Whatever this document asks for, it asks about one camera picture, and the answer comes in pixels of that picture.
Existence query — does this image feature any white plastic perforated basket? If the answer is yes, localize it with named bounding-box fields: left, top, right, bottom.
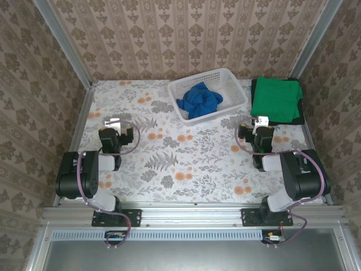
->
left=167, top=67, right=249, bottom=127

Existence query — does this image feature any blue printed t-shirt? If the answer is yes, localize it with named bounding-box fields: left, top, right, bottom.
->
left=176, top=81, right=224, bottom=120

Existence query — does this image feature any green folded t-shirt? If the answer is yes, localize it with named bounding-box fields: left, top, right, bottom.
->
left=250, top=76, right=304, bottom=124

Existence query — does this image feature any black folded t-shirt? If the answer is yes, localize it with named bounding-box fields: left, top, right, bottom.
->
left=250, top=77, right=306, bottom=126

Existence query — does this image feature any floral patterned tablecloth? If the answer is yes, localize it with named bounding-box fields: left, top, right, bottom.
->
left=72, top=78, right=319, bottom=204

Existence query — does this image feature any grey metal panel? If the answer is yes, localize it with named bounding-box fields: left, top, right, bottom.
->
left=42, top=239, right=348, bottom=271

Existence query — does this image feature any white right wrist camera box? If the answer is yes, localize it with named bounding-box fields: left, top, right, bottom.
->
left=252, top=115, right=270, bottom=135

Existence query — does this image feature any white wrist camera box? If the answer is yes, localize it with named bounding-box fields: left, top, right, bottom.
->
left=252, top=115, right=270, bottom=135
left=104, top=117, right=122, bottom=136

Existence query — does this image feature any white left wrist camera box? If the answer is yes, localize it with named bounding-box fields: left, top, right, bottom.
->
left=104, top=117, right=122, bottom=136

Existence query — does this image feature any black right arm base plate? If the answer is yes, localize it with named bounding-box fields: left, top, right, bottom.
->
left=241, top=208, right=294, bottom=228

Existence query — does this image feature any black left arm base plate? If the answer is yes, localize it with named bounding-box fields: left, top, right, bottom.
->
left=91, top=208, right=142, bottom=228

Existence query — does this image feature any black cable connector mount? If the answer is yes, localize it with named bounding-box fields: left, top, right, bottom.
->
left=104, top=230, right=128, bottom=245
left=261, top=230, right=286, bottom=244

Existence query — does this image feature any aluminium frame post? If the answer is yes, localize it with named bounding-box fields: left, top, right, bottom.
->
left=289, top=0, right=344, bottom=80
left=33, top=0, right=93, bottom=89

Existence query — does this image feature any aluminium front rail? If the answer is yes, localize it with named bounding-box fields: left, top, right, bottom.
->
left=42, top=202, right=346, bottom=227

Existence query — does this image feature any grey slotted cable duct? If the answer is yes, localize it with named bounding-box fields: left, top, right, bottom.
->
left=51, top=229, right=263, bottom=242

